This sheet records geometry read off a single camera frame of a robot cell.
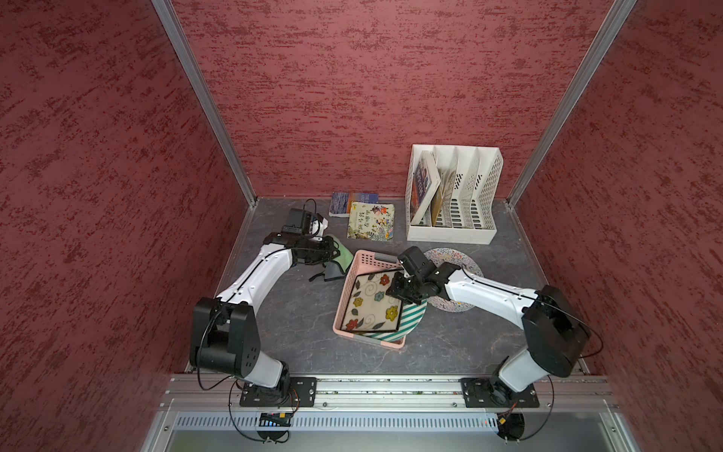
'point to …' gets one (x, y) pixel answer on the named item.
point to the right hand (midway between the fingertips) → (387, 299)
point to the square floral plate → (370, 308)
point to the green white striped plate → (410, 317)
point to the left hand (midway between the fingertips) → (337, 257)
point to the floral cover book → (371, 221)
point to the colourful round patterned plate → (444, 256)
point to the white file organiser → (453, 193)
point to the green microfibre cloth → (337, 267)
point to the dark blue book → (340, 202)
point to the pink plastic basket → (363, 260)
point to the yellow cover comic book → (442, 196)
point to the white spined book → (425, 184)
